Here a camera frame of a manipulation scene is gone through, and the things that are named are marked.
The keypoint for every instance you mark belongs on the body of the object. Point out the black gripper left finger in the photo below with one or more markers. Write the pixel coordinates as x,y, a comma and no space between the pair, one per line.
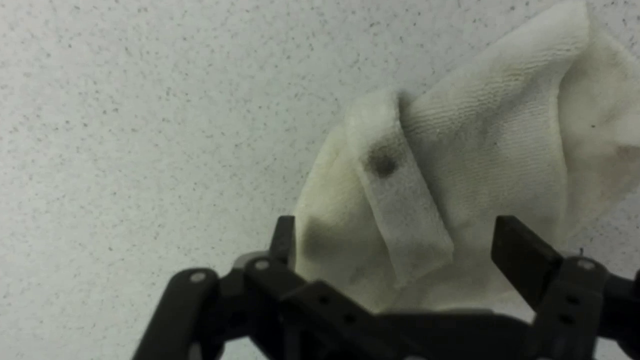
201,307

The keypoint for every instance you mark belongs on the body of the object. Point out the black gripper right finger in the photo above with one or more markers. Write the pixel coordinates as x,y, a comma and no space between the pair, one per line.
572,300

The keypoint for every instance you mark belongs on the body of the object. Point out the beige cloth towel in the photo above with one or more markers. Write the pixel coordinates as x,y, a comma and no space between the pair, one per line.
481,166

